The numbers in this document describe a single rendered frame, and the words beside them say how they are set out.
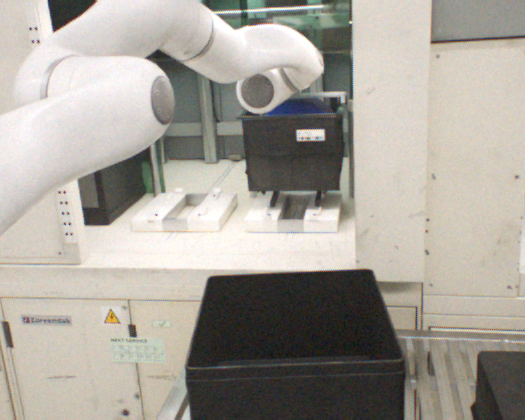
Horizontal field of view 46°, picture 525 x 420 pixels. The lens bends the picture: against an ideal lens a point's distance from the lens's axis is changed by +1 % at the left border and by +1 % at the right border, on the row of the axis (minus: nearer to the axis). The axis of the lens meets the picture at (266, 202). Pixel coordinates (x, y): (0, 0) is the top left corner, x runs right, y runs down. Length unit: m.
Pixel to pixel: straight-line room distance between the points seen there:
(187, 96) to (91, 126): 1.39
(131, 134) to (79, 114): 0.06
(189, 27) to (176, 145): 1.25
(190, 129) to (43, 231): 0.88
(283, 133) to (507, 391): 0.72
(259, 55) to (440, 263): 0.50
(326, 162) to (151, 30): 0.63
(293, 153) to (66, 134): 0.75
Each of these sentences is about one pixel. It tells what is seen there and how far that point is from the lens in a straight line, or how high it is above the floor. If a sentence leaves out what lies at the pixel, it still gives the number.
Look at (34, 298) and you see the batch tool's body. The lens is 1.40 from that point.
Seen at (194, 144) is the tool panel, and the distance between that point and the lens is 2.10.
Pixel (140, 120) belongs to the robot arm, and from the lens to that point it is 0.71.
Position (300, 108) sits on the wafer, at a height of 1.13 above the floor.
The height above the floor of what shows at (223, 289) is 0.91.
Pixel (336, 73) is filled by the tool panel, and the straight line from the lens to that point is 1.98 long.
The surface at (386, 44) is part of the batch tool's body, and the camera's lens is 1.02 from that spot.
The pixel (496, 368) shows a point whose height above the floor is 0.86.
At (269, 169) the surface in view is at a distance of 1.38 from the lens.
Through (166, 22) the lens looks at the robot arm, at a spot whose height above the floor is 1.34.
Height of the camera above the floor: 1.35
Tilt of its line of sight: 18 degrees down
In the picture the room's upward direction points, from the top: 3 degrees counter-clockwise
